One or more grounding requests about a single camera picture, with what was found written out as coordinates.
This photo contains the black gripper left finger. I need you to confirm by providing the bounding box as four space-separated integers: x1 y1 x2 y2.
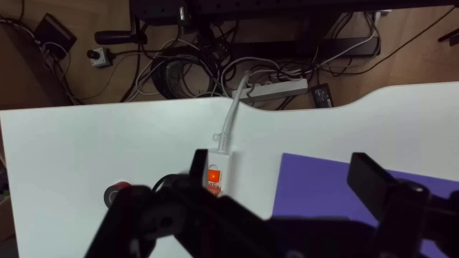
85 147 270 258

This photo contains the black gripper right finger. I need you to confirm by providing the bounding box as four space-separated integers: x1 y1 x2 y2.
347 152 459 258

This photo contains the purple mat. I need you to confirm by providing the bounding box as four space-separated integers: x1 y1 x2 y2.
271 152 459 258

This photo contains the black power adapter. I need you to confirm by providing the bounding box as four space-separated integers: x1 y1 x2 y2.
310 83 336 109

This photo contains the grey floor power strip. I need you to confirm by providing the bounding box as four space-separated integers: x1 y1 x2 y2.
233 77 310 103

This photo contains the white grey plug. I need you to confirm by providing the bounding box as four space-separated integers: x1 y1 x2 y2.
86 46 116 70

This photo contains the black cylinder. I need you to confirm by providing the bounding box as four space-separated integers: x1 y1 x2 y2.
93 28 148 47

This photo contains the black box device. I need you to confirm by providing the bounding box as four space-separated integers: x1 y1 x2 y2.
33 13 79 50

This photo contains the white power strip orange switch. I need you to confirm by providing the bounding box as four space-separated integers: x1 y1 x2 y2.
205 133 241 198

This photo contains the white power strip cord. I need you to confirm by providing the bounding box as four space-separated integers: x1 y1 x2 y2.
212 70 254 155

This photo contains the black cable coil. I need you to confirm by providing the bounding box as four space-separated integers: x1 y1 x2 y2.
151 46 218 100

